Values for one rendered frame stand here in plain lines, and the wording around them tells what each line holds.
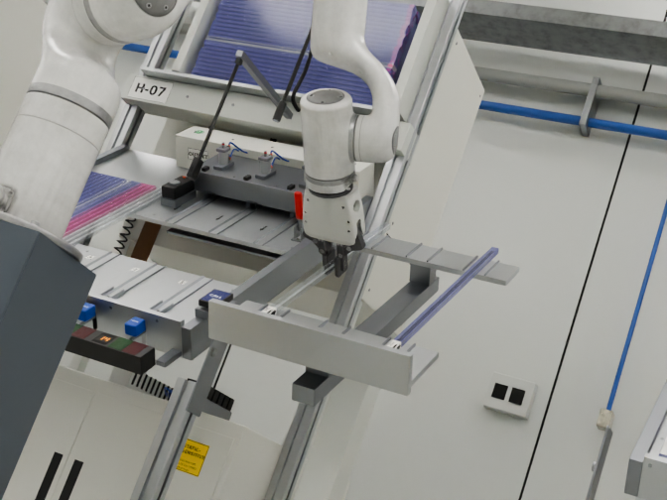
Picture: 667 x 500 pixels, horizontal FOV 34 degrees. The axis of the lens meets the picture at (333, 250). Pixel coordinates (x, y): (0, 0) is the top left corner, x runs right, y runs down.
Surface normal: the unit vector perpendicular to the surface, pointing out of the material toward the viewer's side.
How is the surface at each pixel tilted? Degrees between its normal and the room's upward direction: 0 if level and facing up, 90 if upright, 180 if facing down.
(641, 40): 180
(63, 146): 90
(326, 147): 137
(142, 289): 43
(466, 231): 90
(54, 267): 90
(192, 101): 90
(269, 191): 133
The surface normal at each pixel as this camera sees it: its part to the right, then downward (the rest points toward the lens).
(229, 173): 0.02, -0.91
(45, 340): 0.93, 0.26
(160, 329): -0.47, 0.36
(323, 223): -0.48, 0.54
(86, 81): 0.40, -0.17
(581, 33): -0.33, 0.91
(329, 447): -0.33, -0.36
